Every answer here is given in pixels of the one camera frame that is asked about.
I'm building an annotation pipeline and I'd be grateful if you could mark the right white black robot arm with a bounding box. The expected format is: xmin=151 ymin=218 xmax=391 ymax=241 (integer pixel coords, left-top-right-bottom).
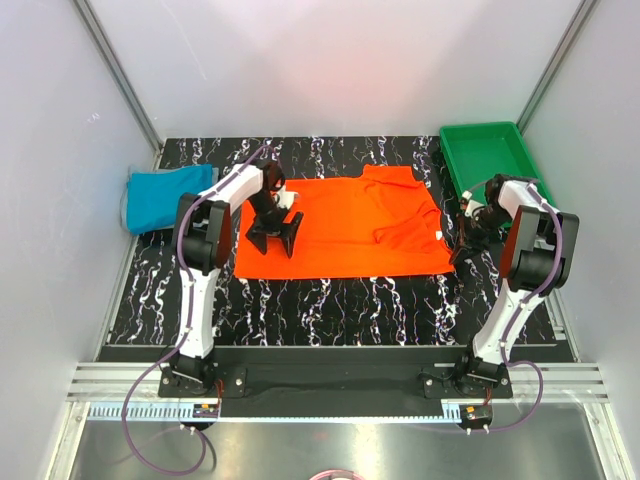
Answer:
xmin=449 ymin=174 xmax=579 ymax=397

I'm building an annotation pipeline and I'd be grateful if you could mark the white slotted cable duct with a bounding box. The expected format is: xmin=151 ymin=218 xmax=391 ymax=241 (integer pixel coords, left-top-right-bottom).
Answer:
xmin=88 ymin=403 xmax=464 ymax=421

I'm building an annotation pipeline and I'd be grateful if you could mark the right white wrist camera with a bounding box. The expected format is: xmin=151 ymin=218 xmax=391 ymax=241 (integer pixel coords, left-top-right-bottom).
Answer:
xmin=460 ymin=191 xmax=482 ymax=218

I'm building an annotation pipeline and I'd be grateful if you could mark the orange black connector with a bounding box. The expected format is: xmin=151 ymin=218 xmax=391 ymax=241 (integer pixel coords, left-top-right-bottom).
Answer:
xmin=461 ymin=404 xmax=493 ymax=424
xmin=193 ymin=404 xmax=220 ymax=418

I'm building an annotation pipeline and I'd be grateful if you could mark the orange t shirt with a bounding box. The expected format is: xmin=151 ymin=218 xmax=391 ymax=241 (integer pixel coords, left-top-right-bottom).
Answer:
xmin=234 ymin=164 xmax=454 ymax=280

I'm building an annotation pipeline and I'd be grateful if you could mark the right orange black connector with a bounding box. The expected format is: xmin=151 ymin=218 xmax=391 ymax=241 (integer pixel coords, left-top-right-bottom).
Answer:
xmin=461 ymin=404 xmax=493 ymax=424

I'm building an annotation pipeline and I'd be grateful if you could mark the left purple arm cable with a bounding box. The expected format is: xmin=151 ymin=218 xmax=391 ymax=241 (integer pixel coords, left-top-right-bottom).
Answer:
xmin=121 ymin=144 xmax=279 ymax=474

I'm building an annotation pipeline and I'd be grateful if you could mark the pink cable loop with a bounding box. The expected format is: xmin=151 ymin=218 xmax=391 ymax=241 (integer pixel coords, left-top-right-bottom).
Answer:
xmin=308 ymin=468 xmax=364 ymax=480

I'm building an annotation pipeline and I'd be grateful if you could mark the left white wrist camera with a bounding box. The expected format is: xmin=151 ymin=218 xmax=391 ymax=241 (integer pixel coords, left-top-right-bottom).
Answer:
xmin=275 ymin=187 xmax=299 ymax=210

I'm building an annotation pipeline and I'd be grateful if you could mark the black marbled table mat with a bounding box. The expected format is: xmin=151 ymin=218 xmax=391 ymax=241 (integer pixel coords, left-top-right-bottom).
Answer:
xmin=102 ymin=135 xmax=561 ymax=347

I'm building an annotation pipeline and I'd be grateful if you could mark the aluminium frame rail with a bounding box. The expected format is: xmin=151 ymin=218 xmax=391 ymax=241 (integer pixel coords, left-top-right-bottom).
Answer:
xmin=70 ymin=363 xmax=608 ymax=403

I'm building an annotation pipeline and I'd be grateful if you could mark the folded teal t shirt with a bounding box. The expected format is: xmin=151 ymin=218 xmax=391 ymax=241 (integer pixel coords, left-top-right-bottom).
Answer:
xmin=120 ymin=164 xmax=219 ymax=235

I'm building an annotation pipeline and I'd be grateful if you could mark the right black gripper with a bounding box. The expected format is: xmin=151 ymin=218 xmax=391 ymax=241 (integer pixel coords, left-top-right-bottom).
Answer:
xmin=450 ymin=204 xmax=511 ymax=266

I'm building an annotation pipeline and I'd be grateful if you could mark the left orange black connector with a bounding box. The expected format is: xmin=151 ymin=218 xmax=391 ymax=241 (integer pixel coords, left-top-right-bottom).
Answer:
xmin=193 ymin=404 xmax=220 ymax=418

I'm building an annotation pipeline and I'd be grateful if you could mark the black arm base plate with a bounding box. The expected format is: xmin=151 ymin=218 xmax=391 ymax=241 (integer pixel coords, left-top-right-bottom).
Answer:
xmin=159 ymin=346 xmax=513 ymax=400

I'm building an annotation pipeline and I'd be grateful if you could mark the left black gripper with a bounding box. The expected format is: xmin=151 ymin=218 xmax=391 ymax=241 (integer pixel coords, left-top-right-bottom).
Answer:
xmin=246 ymin=191 xmax=302 ymax=257

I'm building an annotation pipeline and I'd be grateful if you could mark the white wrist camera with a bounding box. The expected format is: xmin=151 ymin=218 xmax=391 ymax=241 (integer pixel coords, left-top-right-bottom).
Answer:
xmin=460 ymin=191 xmax=482 ymax=218
xmin=275 ymin=187 xmax=299 ymax=210

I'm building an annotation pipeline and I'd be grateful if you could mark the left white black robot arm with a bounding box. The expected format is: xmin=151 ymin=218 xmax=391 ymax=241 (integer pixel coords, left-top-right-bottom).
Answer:
xmin=162 ymin=159 xmax=303 ymax=396

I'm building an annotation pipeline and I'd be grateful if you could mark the green plastic tray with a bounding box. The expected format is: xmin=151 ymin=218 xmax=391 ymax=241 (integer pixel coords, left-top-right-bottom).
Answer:
xmin=440 ymin=121 xmax=542 ymax=214

